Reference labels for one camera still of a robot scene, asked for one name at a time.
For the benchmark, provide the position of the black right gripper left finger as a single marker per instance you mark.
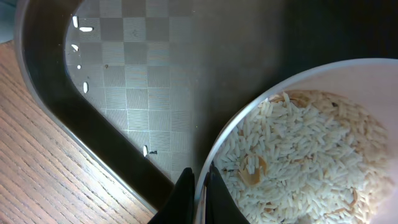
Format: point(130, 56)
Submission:
point(180, 205)

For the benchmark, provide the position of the dark brown serving tray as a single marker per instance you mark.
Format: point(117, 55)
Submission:
point(145, 86)

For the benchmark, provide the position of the leftover rice pile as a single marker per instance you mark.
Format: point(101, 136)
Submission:
point(307, 156)

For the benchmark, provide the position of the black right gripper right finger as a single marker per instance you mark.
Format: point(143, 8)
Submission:
point(220, 207)

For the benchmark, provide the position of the white bowl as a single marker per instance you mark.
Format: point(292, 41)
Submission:
point(370, 82)

